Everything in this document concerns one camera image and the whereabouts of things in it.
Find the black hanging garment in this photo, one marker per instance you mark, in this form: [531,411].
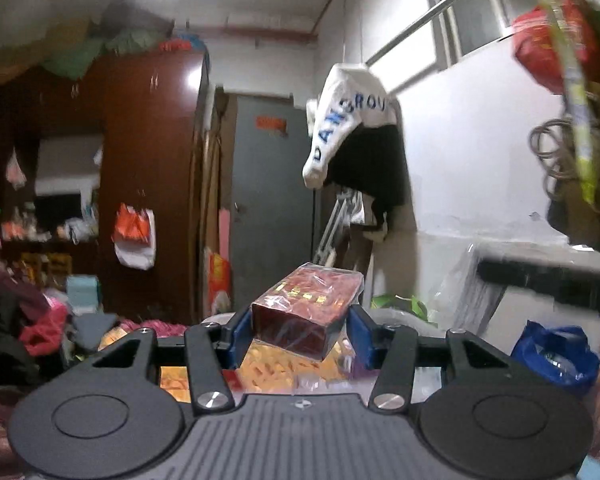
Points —
[372,161]

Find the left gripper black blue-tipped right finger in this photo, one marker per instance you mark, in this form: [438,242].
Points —
[395,352]

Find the dark red wooden wardrobe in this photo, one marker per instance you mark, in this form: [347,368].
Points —
[148,108]

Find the red hanging bag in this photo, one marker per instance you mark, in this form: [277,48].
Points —
[533,47]

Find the yellow orange cloth pile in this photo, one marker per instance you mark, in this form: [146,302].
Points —
[264,369]

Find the white jacket with blue letters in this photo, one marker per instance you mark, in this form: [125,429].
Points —
[352,96]

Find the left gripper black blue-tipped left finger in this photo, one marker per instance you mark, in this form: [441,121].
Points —
[123,378]

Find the blue plastic bag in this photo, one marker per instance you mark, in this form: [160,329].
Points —
[561,355]

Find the red clothing pile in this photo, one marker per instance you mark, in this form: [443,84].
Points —
[31,318]

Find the red rectangular box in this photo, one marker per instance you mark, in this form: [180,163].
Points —
[305,312]

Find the teal small box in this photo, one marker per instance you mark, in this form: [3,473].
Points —
[83,294]

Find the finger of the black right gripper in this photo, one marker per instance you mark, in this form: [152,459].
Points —
[574,287]

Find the grey metal door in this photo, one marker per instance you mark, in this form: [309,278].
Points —
[272,212]

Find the red white plastic bag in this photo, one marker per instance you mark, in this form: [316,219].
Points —
[134,237]

